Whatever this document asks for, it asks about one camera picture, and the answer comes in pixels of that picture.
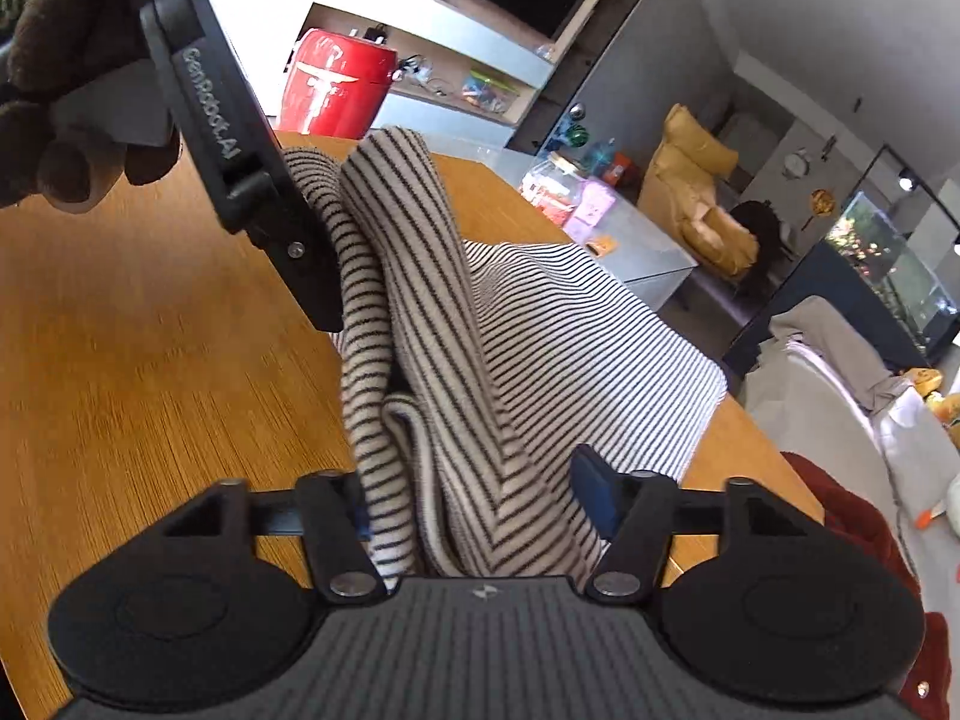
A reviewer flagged fish aquarium on dark stand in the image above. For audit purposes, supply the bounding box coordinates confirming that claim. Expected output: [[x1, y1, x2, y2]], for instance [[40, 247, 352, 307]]
[[724, 191, 960, 376]]

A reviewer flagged tangle of charger cables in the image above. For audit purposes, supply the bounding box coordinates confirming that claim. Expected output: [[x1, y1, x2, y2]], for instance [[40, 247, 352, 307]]
[[390, 52, 451, 95]]

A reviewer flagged television wall cabinet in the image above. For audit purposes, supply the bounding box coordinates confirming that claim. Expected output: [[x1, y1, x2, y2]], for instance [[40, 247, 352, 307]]
[[210, 0, 646, 151]]

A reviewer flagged pink box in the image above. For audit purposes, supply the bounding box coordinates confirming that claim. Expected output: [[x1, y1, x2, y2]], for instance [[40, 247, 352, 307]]
[[564, 180, 617, 235]]

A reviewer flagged dark red fleece jacket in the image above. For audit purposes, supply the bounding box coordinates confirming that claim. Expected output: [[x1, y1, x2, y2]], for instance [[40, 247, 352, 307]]
[[780, 451, 953, 698]]

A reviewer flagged white coffee table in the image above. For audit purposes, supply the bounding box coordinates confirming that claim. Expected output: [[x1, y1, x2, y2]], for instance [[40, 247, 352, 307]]
[[427, 133, 698, 308]]

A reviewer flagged red storage box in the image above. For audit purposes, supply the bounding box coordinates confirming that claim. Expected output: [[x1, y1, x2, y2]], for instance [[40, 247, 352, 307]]
[[277, 26, 398, 140]]

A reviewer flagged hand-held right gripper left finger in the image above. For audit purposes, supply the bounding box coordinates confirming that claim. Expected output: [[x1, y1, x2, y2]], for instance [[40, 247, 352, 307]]
[[161, 469, 391, 605]]

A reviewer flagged black chair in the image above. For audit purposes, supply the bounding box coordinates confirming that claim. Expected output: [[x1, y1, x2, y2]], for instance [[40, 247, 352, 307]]
[[731, 199, 796, 293]]

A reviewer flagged glass jar with gold lid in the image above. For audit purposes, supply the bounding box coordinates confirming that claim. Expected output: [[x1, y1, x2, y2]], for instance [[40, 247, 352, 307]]
[[523, 151, 593, 230]]

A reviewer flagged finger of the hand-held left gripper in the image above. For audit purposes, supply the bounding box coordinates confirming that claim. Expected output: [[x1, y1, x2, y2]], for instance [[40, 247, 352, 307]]
[[247, 176, 346, 333]]

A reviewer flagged yellow armchair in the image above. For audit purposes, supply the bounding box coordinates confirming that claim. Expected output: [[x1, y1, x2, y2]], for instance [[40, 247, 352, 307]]
[[637, 103, 760, 278]]

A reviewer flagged light grey sofa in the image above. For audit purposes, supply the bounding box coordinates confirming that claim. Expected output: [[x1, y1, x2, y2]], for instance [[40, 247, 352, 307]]
[[739, 345, 960, 616]]

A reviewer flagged beige blanket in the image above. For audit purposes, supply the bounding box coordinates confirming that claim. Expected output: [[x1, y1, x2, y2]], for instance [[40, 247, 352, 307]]
[[769, 296, 912, 410]]

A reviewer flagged person's left hand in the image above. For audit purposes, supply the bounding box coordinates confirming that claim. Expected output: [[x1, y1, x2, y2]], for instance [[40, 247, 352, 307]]
[[0, 0, 181, 211]]

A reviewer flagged striped shirt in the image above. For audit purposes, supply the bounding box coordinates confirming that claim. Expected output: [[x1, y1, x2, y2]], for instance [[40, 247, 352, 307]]
[[281, 126, 730, 593]]

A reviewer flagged clear box with green lid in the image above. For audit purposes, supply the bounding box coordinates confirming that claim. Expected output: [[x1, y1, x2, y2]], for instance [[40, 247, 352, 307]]
[[459, 69, 520, 112]]

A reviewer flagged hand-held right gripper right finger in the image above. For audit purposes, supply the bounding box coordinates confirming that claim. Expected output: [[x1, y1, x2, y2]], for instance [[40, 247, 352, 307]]
[[570, 446, 815, 605]]

